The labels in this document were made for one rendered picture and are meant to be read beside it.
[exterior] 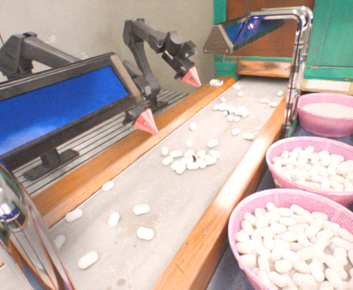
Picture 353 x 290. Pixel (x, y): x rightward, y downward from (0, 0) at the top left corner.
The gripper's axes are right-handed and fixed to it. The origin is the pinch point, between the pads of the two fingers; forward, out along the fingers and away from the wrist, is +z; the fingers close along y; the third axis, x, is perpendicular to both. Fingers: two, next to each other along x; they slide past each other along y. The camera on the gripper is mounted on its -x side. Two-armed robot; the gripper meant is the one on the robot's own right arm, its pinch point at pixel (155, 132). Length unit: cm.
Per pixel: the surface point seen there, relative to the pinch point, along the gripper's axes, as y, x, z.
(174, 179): -10.4, -2.9, 14.8
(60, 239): -39.9, 2.1, 6.5
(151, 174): -11.1, 2.0, 9.1
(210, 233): -24.3, -16.3, 26.7
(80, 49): 126, 124, -146
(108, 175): -18.3, 7.5, 0.9
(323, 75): 85, -25, 31
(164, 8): 169, 47, -102
